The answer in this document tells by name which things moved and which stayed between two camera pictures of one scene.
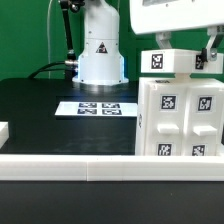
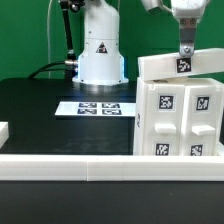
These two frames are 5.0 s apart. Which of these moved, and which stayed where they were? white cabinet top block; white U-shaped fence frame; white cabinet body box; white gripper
Moved: white cabinet top block; white gripper
Stayed: white U-shaped fence frame; white cabinet body box
